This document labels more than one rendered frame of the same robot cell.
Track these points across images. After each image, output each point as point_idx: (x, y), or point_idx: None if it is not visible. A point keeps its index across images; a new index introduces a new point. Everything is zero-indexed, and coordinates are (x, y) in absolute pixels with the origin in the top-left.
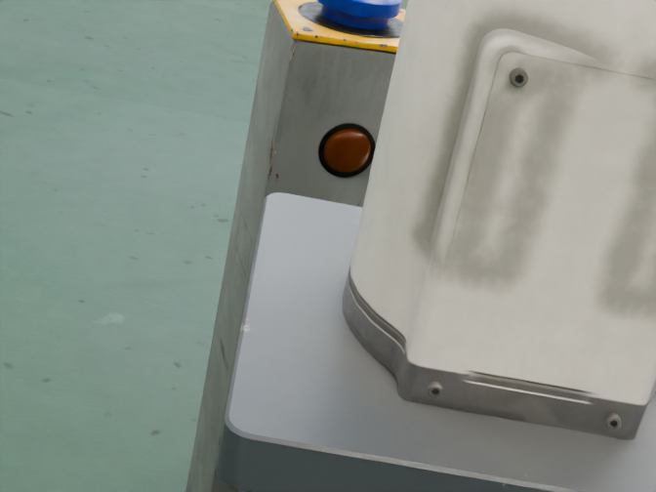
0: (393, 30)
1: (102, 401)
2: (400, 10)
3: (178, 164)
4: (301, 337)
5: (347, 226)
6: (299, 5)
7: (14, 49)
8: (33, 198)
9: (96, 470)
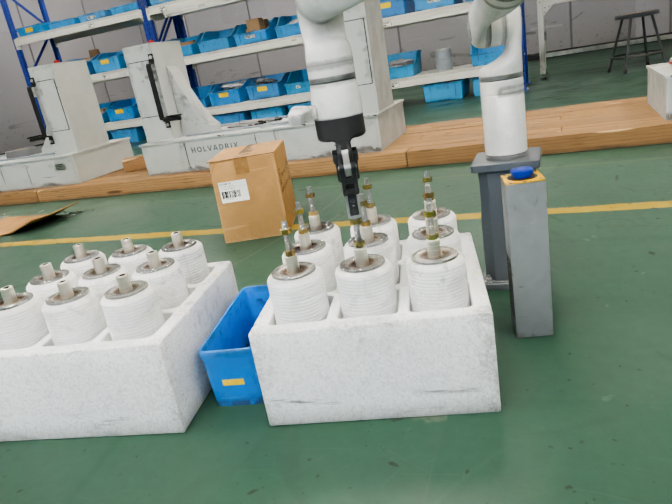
0: (511, 176)
1: (593, 361)
2: (507, 182)
3: None
4: (533, 151)
5: (526, 159)
6: (537, 176)
7: None
8: None
9: (585, 340)
